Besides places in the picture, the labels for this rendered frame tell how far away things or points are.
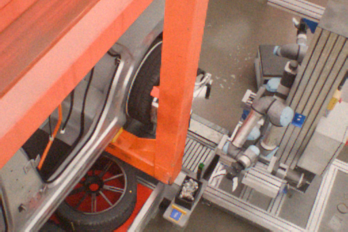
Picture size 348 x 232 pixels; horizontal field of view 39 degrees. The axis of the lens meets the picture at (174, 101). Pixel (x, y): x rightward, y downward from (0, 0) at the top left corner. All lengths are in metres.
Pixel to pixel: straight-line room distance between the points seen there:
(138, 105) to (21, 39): 2.45
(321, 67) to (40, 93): 1.94
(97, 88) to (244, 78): 1.98
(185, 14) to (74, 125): 1.63
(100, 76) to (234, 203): 1.51
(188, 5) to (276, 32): 3.42
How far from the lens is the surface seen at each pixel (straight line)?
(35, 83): 1.51
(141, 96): 3.61
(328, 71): 3.04
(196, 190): 3.78
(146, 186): 4.07
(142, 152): 3.65
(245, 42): 5.50
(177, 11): 2.40
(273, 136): 3.32
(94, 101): 3.59
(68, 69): 1.54
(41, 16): 1.31
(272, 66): 4.87
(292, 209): 4.23
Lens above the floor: 3.89
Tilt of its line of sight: 53 degrees down
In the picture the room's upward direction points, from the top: 6 degrees clockwise
